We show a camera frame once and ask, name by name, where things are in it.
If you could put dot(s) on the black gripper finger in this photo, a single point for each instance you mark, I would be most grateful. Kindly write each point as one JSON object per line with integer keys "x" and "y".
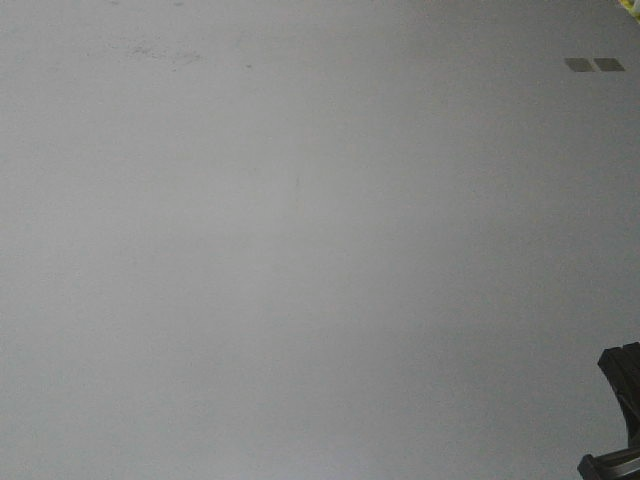
{"x": 620, "y": 465}
{"x": 620, "y": 366}

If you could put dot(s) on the left grey floor tape patch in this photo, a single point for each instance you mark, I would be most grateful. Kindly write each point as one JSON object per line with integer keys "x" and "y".
{"x": 579, "y": 64}

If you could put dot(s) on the right grey floor tape patch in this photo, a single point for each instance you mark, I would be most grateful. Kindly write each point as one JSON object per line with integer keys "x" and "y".
{"x": 609, "y": 64}

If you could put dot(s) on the grey floor tape patch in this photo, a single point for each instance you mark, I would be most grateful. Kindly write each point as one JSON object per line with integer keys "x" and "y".
{"x": 609, "y": 64}
{"x": 579, "y": 64}

